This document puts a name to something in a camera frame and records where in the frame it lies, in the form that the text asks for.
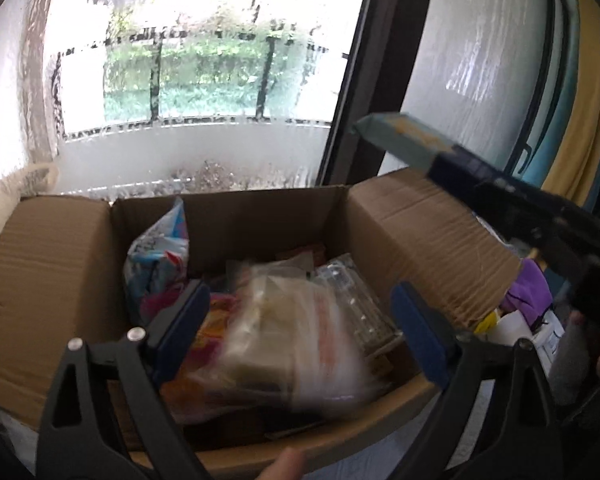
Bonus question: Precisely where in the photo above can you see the dark blue teal packet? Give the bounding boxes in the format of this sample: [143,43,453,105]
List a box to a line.
[352,112,496,191]

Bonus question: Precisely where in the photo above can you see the white plastic device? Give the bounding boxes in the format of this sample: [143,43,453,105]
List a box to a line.
[490,310,536,346]

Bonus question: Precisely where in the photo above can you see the black window frame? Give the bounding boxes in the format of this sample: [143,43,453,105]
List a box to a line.
[315,0,556,191]

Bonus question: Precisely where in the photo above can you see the red white blue snack bag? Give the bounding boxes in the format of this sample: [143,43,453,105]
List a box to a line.
[124,197,191,323]

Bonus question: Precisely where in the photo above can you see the white purple device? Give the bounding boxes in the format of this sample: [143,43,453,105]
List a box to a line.
[500,259,553,328]

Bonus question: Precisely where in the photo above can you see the clear pastry bag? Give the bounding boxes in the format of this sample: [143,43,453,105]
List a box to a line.
[200,262,381,418]

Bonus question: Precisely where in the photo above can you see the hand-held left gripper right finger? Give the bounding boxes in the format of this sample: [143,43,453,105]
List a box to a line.
[390,281,566,480]

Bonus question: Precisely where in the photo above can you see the pink orange snack bag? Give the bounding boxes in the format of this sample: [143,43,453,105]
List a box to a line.
[140,290,241,421]

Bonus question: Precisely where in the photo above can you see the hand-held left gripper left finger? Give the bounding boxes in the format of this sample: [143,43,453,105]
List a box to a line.
[35,280,212,480]

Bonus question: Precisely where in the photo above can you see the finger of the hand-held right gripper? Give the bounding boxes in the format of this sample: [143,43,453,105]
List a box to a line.
[472,185,556,251]
[480,167,588,221]

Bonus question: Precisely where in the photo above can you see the white tablecloth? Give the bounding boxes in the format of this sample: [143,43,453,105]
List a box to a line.
[0,375,461,480]

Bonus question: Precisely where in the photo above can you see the brown cardboard box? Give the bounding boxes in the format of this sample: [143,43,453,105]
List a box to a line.
[0,167,526,480]

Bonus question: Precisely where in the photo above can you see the person's left hand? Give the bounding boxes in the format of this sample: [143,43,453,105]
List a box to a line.
[257,447,308,480]

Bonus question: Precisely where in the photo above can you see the clear biscuit pack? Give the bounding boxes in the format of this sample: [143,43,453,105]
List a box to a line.
[312,254,398,356]

